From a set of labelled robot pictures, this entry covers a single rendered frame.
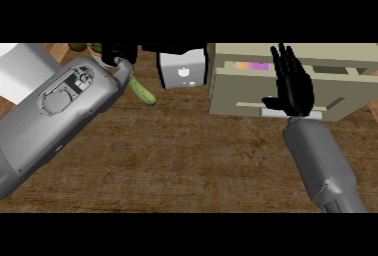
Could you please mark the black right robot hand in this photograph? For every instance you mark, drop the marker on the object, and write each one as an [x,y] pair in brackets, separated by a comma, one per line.
[293,90]

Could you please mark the green vegetable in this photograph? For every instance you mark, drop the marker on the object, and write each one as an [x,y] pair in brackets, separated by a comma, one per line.
[96,47]

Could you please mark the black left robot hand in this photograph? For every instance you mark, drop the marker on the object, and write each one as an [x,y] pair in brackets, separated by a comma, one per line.
[118,50]

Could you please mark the grey and black appliance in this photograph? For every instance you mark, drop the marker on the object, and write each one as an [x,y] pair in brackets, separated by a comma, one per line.
[183,71]

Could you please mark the orange and pink can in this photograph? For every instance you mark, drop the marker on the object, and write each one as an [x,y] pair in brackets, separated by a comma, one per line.
[251,66]

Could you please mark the white block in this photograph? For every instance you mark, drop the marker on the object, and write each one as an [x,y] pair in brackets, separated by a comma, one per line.
[22,70]

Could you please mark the olive round fruit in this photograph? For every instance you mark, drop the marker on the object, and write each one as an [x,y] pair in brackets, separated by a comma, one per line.
[76,46]

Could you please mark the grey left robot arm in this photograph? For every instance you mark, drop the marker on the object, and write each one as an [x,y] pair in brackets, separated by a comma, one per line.
[53,120]

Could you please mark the beige cabinet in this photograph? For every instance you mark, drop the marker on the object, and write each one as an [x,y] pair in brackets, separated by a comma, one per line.
[329,51]

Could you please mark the beige drawer front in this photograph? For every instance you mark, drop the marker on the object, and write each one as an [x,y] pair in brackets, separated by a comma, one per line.
[236,90]

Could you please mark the green cucumber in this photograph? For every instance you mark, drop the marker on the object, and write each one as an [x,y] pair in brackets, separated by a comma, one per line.
[141,91]

